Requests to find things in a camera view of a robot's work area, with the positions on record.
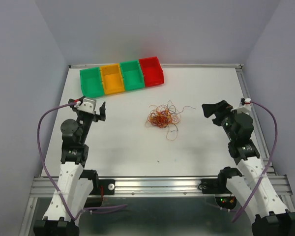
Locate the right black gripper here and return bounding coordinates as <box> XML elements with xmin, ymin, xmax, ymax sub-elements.
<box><xmin>201</xmin><ymin>100</ymin><xmax>240</xmax><ymax>142</ymax></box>

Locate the orange wire bundle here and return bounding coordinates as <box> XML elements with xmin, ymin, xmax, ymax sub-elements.
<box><xmin>145</xmin><ymin>99</ymin><xmax>197</xmax><ymax>142</ymax></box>

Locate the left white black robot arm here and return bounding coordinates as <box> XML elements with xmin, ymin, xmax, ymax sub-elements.
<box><xmin>33</xmin><ymin>96</ymin><xmax>106</xmax><ymax>236</ymax></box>

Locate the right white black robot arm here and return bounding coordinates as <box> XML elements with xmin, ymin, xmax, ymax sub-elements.
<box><xmin>198</xmin><ymin>98</ymin><xmax>295</xmax><ymax>236</ymax></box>

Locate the leftmost green bin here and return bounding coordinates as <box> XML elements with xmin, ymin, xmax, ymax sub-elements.
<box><xmin>80</xmin><ymin>67</ymin><xmax>105</xmax><ymax>98</ymax></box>

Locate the green bin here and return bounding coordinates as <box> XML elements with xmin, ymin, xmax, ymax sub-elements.
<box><xmin>120</xmin><ymin>60</ymin><xmax>145</xmax><ymax>91</ymax></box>
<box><xmin>80</xmin><ymin>67</ymin><xmax>105</xmax><ymax>98</ymax></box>

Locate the yellow bin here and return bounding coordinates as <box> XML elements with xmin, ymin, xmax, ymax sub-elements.
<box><xmin>100</xmin><ymin>63</ymin><xmax>125</xmax><ymax>95</ymax></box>

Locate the red bin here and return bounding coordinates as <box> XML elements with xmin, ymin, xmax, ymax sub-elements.
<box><xmin>139</xmin><ymin>57</ymin><xmax>164</xmax><ymax>87</ymax></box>

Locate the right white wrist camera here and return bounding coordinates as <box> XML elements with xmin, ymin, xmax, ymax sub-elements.
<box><xmin>231</xmin><ymin>98</ymin><xmax>252</xmax><ymax>114</ymax></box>

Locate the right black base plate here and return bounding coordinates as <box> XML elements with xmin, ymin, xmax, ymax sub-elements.
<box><xmin>198</xmin><ymin>178</ymin><xmax>228</xmax><ymax>194</ymax></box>

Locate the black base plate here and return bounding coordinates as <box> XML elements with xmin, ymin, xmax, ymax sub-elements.
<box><xmin>90</xmin><ymin>179</ymin><xmax>116</xmax><ymax>196</ymax></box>
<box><xmin>198</xmin><ymin>178</ymin><xmax>228</xmax><ymax>194</ymax></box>

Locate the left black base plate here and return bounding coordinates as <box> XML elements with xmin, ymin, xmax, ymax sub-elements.
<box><xmin>90</xmin><ymin>179</ymin><xmax>116</xmax><ymax>196</ymax></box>

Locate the aluminium front rail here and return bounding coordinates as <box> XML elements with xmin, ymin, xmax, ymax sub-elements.
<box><xmin>29</xmin><ymin>174</ymin><xmax>293</xmax><ymax>198</ymax></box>

